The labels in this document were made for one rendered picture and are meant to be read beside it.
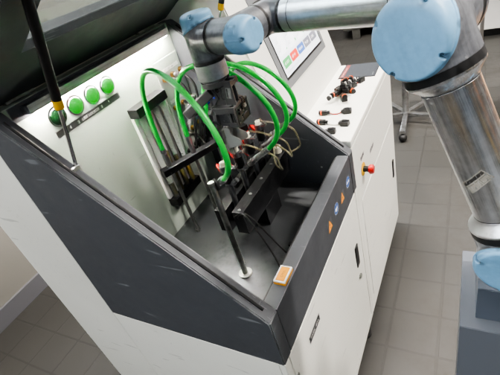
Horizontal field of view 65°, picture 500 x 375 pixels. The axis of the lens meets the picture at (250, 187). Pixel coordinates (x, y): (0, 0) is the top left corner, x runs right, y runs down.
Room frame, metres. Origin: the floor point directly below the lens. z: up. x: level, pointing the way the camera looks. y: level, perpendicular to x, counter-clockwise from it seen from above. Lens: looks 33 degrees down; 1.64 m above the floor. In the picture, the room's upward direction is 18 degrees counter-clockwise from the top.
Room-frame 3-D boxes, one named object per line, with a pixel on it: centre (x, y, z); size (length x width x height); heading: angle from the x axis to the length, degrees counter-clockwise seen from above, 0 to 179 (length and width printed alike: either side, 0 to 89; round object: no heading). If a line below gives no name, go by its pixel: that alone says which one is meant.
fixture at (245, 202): (1.06, -0.02, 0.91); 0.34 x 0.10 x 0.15; 144
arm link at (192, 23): (0.93, 0.00, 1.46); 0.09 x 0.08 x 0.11; 40
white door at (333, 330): (0.81, -0.15, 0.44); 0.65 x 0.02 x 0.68; 144
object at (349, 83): (1.48, -0.50, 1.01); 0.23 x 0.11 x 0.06; 144
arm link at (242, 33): (0.86, -0.08, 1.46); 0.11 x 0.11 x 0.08; 40
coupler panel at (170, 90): (1.31, 0.13, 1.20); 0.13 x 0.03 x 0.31; 144
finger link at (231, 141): (0.92, 0.01, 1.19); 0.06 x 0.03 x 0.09; 54
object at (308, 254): (0.83, -0.14, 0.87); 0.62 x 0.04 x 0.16; 144
